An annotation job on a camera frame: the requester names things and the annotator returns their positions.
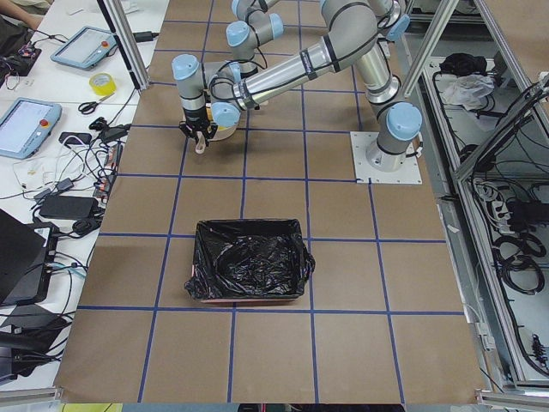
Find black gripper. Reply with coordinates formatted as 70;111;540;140
178;107;214;147

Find beige plastic dustpan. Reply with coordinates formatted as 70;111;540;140
195;106;238;155

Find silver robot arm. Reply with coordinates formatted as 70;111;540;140
226;0;284;78
172;1;422;173

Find black lined trash bin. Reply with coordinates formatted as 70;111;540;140
184;219;316;303

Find yellow tape roll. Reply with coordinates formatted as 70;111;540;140
88;73;117;96

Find far teach pendant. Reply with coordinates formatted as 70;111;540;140
51;26;117;70

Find teach pendant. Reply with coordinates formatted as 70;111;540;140
51;26;117;70
1;98;63;160

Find black power adapter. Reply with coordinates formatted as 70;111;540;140
39;196;99;220

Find near teach pendant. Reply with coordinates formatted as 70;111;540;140
1;98;63;160

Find black laptop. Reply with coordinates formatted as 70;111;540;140
1;211;59;306

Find black handled scissors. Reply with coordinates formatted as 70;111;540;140
77;94;111;115

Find aluminium frame post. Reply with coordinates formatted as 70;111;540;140
97;0;149;91

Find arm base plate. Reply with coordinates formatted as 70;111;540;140
350;131;422;185

